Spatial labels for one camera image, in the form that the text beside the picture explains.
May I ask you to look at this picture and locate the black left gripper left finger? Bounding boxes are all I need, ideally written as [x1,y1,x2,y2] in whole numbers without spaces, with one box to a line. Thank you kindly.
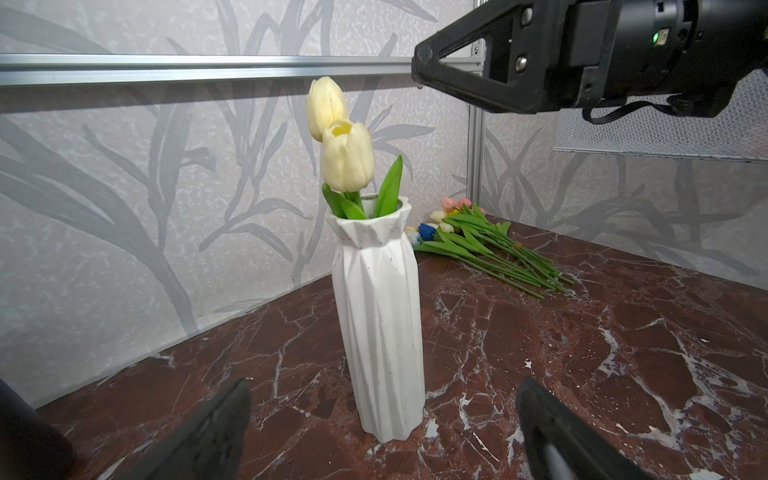
[119,379,252,479]

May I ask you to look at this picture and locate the white wire mesh basket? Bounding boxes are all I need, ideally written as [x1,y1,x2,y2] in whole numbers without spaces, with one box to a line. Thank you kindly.
[553,70,767,163]

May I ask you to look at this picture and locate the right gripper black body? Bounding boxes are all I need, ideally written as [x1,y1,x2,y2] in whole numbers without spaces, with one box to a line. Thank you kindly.
[515,1,767,118]

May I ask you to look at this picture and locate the white ribbed ceramic vase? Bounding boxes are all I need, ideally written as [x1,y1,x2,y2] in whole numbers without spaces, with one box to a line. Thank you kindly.
[326,197,426,443]

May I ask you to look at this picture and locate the black cylindrical vase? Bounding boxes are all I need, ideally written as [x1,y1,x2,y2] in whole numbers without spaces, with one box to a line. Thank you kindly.
[1,381,75,479]

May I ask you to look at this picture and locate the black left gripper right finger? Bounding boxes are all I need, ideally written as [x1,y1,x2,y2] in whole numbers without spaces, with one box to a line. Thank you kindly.
[516,377,650,479]

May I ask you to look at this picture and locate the bunch of artificial tulips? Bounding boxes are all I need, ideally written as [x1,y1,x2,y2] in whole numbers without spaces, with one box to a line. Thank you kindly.
[405,197,574,300]

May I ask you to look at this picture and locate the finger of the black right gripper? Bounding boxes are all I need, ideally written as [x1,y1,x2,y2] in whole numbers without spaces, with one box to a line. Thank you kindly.
[411,1,534,114]

